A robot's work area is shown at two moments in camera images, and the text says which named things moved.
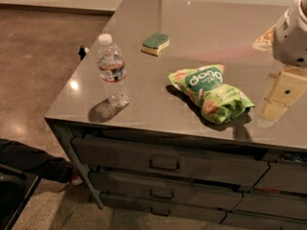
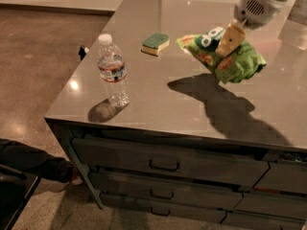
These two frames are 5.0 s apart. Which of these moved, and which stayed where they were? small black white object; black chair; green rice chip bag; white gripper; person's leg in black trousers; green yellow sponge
Moved: white gripper; green rice chip bag
Stayed: small black white object; person's leg in black trousers; green yellow sponge; black chair
